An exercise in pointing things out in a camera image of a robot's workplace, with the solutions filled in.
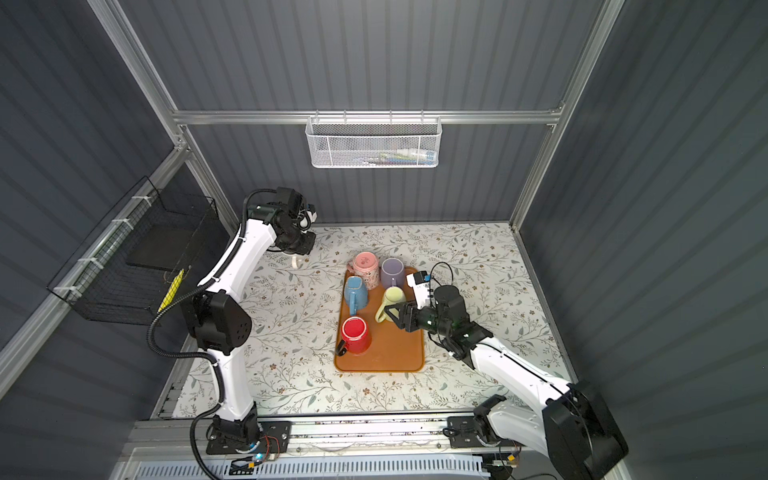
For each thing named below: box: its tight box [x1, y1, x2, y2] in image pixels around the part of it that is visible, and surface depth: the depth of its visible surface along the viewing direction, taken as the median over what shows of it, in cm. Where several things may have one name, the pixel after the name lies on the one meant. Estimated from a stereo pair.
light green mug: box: [375, 286, 406, 323], surface depth 91 cm
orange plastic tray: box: [334, 288, 424, 372], surface depth 90 cm
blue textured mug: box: [344, 275, 368, 316], surface depth 93 cm
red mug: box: [336, 316, 372, 357], surface depth 85 cm
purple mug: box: [381, 257, 404, 290], surface depth 98 cm
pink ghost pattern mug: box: [347, 251, 379, 291], surface depth 96 cm
